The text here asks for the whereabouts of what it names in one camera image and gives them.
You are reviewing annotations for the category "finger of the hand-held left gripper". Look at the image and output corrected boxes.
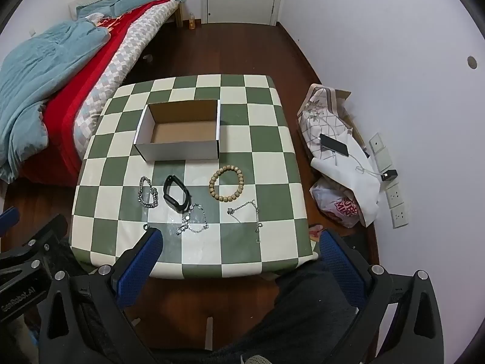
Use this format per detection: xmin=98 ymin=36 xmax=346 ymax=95
xmin=0 ymin=207 xmax=20 ymax=238

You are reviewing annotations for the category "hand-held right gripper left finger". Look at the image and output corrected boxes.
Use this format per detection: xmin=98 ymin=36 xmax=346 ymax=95
xmin=38 ymin=227 xmax=167 ymax=364

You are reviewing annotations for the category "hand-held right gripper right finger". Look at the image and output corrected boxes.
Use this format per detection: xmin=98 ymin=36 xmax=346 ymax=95
xmin=318 ymin=228 xmax=445 ymax=364

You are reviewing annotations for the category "silver charm chain bracelet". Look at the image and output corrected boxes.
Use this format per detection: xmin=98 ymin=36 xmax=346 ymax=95
xmin=176 ymin=204 xmax=210 ymax=236

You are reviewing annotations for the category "thick silver chain bracelet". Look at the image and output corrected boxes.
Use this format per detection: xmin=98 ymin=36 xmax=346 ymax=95
xmin=138 ymin=176 xmax=160 ymax=209

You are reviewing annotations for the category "black wrist band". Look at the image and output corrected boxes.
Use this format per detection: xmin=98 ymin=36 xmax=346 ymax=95
xmin=163 ymin=174 xmax=192 ymax=213

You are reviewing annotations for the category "thin silver chain necklace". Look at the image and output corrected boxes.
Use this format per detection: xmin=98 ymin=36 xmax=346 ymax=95
xmin=226 ymin=199 xmax=264 ymax=245

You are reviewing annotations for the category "wooden bead bracelet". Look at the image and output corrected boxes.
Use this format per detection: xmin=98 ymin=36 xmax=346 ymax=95
xmin=209 ymin=165 xmax=244 ymax=203

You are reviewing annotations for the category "cardboard box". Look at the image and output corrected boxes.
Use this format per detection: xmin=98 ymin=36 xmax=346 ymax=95
xmin=133 ymin=99 xmax=221 ymax=161

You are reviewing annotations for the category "person's dark trouser leg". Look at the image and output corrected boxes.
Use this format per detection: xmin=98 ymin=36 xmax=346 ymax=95
xmin=212 ymin=258 xmax=364 ymax=364

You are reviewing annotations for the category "red white plastic bag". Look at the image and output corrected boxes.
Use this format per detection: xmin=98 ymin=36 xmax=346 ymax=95
xmin=311 ymin=178 xmax=362 ymax=228

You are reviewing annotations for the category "white cloth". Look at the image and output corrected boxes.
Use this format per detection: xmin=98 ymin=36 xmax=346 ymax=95
xmin=311 ymin=133 xmax=381 ymax=228

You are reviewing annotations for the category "black phone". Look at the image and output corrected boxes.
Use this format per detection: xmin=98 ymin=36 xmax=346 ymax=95
xmin=319 ymin=134 xmax=350 ymax=157

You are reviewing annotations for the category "bed with checkered mattress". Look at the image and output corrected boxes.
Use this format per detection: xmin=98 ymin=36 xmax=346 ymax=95
xmin=19 ymin=0 xmax=179 ymax=183

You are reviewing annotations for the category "white grid tote bag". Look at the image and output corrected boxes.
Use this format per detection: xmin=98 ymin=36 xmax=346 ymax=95
xmin=297 ymin=83 xmax=353 ymax=160

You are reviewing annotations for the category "green white checkered tablecloth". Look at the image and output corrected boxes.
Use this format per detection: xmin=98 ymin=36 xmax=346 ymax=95
xmin=70 ymin=74 xmax=319 ymax=279

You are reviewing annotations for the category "grey white checkered quilt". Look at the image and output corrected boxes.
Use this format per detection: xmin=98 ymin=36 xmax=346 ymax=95
xmin=72 ymin=5 xmax=179 ymax=160

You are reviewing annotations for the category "white charging cable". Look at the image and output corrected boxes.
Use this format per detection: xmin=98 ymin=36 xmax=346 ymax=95
xmin=333 ymin=152 xmax=387 ymax=177

